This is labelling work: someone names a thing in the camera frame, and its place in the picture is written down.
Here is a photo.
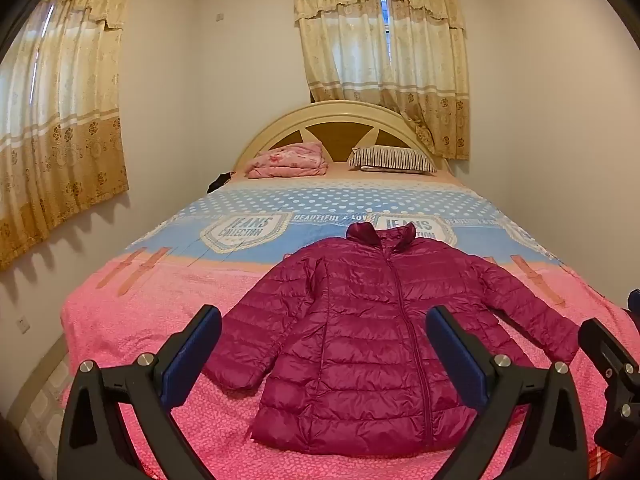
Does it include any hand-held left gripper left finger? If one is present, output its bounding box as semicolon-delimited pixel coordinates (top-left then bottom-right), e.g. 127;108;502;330
57;304;223;480

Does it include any narrow beige floral curtain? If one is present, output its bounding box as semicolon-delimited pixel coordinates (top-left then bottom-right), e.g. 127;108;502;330
292;0;471;161

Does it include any cream wooden bed headboard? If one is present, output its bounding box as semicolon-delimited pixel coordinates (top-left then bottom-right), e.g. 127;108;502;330
234;100;451;176

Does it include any dark cloth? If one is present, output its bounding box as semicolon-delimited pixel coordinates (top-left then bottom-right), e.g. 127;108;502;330
207;171;236;195

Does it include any striped pillow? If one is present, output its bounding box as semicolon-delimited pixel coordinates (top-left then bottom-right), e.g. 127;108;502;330
347;145;438;176

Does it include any bed with patterned cover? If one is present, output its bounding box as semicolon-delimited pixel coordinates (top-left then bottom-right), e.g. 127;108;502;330
60;167;640;480

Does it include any folded pink floral blanket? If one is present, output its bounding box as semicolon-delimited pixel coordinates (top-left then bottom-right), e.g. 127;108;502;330
245;141;329;180

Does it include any cream padded bed frame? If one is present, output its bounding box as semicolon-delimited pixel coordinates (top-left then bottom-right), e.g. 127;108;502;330
15;345;71;466

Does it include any wide beige floral curtain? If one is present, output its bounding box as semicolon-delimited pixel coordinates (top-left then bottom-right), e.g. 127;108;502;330
0;0;135;271

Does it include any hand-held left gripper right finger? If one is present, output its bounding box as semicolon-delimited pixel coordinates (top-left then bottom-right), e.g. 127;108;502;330
425;305;591;480

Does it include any magenta puffer jacket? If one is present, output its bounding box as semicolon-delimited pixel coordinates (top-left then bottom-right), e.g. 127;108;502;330
202;221;581;457

